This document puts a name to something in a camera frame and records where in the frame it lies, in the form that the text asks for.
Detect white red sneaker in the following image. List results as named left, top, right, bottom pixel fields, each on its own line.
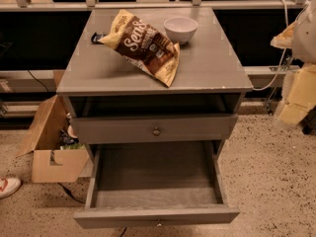
left=0, top=178, right=22, bottom=198

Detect items inside cardboard box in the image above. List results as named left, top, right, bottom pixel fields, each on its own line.
left=59, top=114, right=85, bottom=150

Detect closed grey upper drawer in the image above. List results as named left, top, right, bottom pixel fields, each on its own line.
left=71, top=115, right=237, bottom=144

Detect brown yellow chip bag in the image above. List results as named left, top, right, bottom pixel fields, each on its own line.
left=101, top=10, right=180, bottom=87

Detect open grey lower drawer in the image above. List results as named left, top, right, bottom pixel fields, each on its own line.
left=74, top=141, right=240, bottom=229

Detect grey wooden drawer cabinet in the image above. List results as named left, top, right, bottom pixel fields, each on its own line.
left=57, top=8, right=252, bottom=151

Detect white ceramic bowl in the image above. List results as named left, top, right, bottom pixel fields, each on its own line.
left=164, top=17, right=198, bottom=44

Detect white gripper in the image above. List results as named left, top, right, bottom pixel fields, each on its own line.
left=271, top=0, right=316, bottom=126

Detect white cable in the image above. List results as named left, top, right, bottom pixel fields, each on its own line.
left=252, top=0, right=310, bottom=92

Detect black floor cable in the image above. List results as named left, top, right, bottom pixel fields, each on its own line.
left=57, top=182, right=87, bottom=205

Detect open cardboard box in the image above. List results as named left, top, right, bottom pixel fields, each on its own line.
left=15, top=70, right=90, bottom=184

